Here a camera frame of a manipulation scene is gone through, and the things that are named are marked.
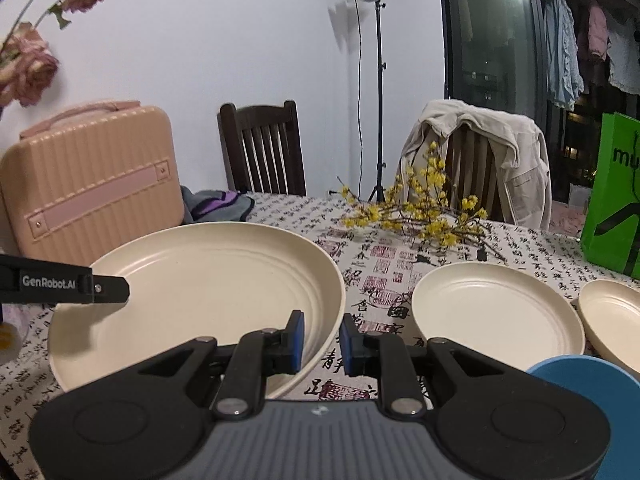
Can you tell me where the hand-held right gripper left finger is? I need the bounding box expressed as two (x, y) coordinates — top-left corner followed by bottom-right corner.
(137, 310), (306, 421)

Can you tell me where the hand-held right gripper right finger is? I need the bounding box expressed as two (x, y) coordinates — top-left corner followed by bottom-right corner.
(339, 312), (503, 417)

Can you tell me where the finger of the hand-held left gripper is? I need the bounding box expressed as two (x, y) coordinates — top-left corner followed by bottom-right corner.
(90, 274), (131, 305)

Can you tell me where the large cream plate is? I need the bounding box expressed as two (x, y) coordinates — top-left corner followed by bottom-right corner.
(47, 221), (347, 401)

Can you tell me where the medium cream plate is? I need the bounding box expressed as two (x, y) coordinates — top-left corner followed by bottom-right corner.
(411, 261), (586, 361)

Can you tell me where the blue bowl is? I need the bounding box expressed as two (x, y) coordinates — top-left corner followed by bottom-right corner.
(525, 355), (640, 480)

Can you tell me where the small cream plate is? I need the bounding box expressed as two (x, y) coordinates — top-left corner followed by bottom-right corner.
(578, 279), (640, 376)

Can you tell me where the beige hard case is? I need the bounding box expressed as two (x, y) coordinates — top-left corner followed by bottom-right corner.
(0, 101), (185, 256)

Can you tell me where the grey purple cloth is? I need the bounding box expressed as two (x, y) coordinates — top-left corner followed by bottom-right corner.
(180, 185), (255, 225)

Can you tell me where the yellow flower branch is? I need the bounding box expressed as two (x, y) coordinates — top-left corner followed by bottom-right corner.
(327, 141), (506, 263)

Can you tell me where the dark wooden chair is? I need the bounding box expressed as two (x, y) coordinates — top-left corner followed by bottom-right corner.
(218, 101), (307, 196)

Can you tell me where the dried pink flower bouquet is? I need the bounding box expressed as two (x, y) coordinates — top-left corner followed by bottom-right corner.
(0, 0), (107, 121)

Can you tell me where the wooden chair under jacket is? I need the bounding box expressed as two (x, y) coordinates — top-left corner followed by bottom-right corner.
(442, 125), (506, 221)

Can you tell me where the studio light on stand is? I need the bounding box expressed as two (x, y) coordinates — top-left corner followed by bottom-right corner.
(349, 0), (390, 203)

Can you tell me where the beige jacket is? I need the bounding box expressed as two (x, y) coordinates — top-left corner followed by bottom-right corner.
(398, 100), (552, 231)

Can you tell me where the pink cloth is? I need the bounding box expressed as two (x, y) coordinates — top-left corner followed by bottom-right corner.
(550, 202), (593, 236)

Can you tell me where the green paper bag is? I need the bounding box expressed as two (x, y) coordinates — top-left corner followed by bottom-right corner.
(580, 112), (640, 278)

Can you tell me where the dark glass sliding door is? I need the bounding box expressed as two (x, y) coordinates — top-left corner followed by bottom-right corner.
(436, 0), (640, 241)

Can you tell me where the hanging light blue shirt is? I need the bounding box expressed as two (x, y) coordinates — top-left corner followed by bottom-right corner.
(542, 0), (585, 111)

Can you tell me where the hanging white garment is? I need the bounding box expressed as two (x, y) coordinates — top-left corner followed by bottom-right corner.
(605, 10), (640, 96)

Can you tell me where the hanging pink garment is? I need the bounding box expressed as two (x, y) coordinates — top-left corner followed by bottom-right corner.
(586, 2), (610, 63)

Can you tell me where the black power cable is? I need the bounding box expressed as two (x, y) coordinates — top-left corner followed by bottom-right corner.
(352, 0), (365, 201)

